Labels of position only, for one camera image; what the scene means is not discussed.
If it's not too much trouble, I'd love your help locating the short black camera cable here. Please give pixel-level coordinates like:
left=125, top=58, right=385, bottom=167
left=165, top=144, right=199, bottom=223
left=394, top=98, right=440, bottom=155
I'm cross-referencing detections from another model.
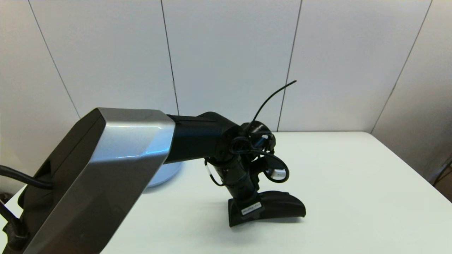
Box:
left=260, top=150, right=290, bottom=184

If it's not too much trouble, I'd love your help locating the light blue round plate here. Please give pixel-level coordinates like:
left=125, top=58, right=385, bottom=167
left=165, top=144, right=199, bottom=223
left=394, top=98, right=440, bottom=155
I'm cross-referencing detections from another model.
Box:
left=145, top=162, right=183, bottom=188

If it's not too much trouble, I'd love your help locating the black cable beside table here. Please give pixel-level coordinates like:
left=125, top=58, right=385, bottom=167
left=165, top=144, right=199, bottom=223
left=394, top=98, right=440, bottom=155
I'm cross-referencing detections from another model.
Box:
left=431, top=157, right=452, bottom=203

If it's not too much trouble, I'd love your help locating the black soft glasses case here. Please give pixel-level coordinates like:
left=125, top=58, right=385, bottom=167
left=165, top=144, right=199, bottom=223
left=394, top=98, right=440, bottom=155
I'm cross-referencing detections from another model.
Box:
left=229, top=190, right=307, bottom=228

